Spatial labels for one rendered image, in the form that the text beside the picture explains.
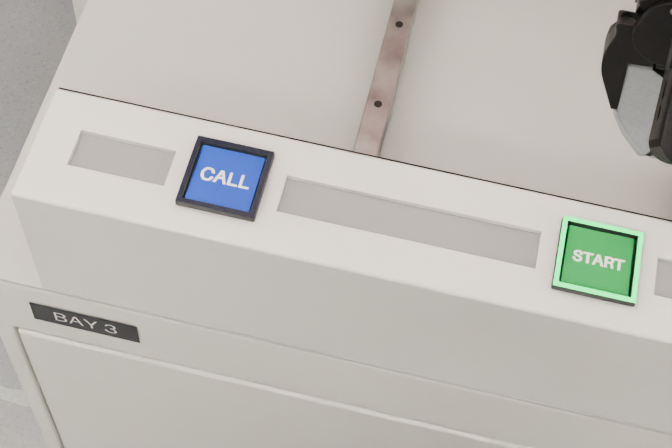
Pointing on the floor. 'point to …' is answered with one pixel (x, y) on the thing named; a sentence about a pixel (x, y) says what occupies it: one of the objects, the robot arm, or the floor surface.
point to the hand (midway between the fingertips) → (651, 151)
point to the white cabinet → (249, 391)
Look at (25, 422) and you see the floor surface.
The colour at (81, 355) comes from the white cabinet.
